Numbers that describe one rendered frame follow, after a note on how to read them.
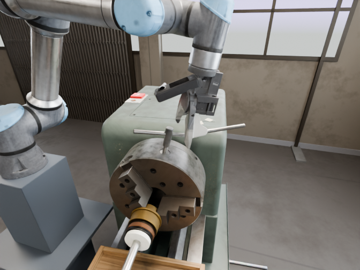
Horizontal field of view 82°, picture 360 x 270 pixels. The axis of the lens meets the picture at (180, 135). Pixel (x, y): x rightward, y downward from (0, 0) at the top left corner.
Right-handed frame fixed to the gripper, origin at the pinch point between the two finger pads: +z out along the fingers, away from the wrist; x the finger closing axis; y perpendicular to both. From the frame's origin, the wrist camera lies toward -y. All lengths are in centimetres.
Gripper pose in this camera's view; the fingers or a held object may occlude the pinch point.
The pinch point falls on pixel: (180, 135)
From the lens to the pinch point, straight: 61.0
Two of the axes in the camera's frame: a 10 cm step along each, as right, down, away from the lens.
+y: 9.6, 0.6, 2.6
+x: -2.0, -5.2, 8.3
